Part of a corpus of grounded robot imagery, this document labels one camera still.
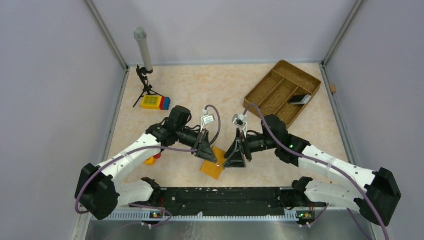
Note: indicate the grey cylinder on tripod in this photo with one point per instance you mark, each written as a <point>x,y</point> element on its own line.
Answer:
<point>140,36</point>

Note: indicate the red yellow button toy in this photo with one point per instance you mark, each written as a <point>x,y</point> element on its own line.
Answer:
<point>152,160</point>

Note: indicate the grey silver cards in tray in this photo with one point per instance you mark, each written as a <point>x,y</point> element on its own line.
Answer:
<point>304,100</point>

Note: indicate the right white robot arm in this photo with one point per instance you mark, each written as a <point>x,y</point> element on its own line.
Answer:
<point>373,194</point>

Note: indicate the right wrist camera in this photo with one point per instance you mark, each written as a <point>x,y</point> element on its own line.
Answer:
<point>239,120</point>

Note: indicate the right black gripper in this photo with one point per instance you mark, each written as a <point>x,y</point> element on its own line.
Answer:
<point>235,159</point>

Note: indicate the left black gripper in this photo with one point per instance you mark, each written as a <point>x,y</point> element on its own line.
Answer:
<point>202,148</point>

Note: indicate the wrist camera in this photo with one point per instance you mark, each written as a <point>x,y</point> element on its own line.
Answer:
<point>207,119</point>
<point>239,120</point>

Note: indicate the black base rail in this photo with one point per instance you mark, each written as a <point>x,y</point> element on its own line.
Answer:
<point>229,201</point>

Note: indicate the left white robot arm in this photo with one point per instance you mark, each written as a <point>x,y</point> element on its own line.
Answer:
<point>100,188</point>

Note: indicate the small black tripod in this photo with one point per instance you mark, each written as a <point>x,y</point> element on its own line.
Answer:
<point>147,90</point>

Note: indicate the grey slotted cable duct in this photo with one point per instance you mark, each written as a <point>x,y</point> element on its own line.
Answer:
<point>147,216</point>

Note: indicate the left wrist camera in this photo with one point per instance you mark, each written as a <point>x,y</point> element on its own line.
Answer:
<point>207,119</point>

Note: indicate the woven brown divided tray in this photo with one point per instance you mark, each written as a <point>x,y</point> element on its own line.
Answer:
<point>281,84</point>

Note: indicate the small wooden block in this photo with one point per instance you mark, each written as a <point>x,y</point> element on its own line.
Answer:
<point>333,88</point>

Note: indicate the red blue toy bricks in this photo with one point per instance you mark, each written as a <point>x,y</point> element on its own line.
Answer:
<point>165,103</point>

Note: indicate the yellow leather card holder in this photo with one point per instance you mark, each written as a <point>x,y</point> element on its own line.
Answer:
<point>214,170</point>

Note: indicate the black credit card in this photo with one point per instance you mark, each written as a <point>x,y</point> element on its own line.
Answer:
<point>297,98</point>

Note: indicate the yellow toy brick block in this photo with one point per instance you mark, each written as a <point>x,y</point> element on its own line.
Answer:
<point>152,102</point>

